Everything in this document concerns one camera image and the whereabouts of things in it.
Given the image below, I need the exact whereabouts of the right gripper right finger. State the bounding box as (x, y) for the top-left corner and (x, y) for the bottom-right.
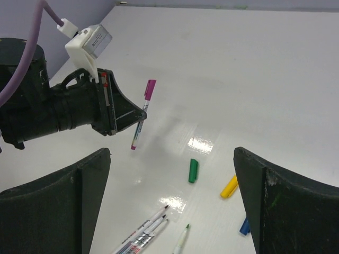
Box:
(233, 147), (338, 253)

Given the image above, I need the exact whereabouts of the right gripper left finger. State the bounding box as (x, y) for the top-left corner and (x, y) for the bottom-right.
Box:
(1, 148), (111, 253)

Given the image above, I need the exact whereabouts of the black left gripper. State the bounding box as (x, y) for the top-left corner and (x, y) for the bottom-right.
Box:
(50, 68), (147, 136)

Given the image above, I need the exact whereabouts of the magenta marker pen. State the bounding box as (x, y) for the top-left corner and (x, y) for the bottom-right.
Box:
(131, 99), (149, 150)

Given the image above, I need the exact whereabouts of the red marker pen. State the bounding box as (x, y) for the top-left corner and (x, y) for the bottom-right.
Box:
(111, 205), (169, 254)

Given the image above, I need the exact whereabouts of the magenta pen cap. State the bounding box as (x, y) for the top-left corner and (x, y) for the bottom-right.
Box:
(144, 79), (156, 101)

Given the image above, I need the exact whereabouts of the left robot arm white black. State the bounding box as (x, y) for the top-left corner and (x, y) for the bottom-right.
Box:
(1, 46), (147, 150)

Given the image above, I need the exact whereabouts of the blue pen cap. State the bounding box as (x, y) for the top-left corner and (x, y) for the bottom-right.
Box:
(239, 217), (251, 235)

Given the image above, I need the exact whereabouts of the yellow pen cap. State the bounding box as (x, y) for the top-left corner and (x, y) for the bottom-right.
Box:
(220, 175), (238, 199)

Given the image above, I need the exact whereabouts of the green pen cap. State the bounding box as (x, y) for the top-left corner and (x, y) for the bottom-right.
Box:
(188, 158), (199, 184)

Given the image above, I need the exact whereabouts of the blue marker pen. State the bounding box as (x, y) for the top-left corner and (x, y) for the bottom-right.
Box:
(123, 214), (166, 254)

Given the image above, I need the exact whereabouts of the green marker pen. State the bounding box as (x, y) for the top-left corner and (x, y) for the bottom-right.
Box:
(172, 224), (190, 254)

